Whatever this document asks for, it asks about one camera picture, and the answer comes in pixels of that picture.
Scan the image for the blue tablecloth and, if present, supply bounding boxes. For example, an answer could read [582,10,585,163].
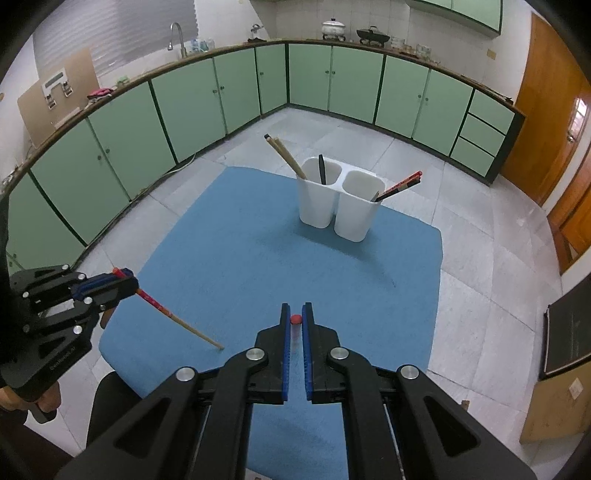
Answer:
[98,166,444,480]

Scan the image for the row of glass jars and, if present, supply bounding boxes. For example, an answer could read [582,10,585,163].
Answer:
[390,37,437,58]

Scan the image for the wide wooden door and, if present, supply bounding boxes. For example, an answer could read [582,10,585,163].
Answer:
[501,11,591,206]

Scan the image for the grey window blind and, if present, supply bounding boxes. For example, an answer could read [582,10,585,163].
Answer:
[32,0,199,88]

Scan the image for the person's left hand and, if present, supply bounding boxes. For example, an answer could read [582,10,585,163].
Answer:
[36,381,62,412]

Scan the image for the narrow wooden door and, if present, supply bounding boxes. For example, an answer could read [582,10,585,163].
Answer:
[547,152,591,275]

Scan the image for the white bracket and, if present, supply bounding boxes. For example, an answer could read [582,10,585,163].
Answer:
[42,68,75,109]

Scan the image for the cardboard box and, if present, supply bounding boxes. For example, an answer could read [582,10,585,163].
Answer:
[519,364,591,446]

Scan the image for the green base cabinets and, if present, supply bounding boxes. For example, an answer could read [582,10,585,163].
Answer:
[0,39,527,278]

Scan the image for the brown cardboard sheet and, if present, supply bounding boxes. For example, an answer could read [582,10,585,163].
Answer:
[17,47,100,146]

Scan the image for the white cooking pot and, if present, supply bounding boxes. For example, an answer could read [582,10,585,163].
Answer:
[322,18,347,41]

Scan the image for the black wok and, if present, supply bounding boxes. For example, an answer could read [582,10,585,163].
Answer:
[356,26,386,45]

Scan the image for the white double utensil holder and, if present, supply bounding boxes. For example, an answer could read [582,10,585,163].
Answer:
[295,156,386,243]

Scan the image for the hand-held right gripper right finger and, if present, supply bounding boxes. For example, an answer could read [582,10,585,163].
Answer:
[302,302,539,480]

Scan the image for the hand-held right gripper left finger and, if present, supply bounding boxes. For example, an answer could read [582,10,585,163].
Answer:
[54,302,291,480]

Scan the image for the black glass cabinet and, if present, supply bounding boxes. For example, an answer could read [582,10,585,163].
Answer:
[538,277,591,381]

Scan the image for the wooden chopsticks in holder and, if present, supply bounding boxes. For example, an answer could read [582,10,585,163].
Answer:
[264,134,304,179]

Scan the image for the person's dark trouser leg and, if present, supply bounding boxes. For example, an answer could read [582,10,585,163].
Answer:
[87,371,155,457]

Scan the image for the steel door handle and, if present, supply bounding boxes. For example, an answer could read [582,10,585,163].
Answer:
[567,99,589,141]

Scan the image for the steel faucet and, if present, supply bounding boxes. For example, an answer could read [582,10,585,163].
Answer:
[167,22,186,58]

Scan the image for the green wall cabinets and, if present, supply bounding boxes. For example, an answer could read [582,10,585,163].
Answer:
[406,0,504,38]

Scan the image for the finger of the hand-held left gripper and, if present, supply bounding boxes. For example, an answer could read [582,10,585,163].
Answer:
[74,271,140,297]
[84,290,139,312]

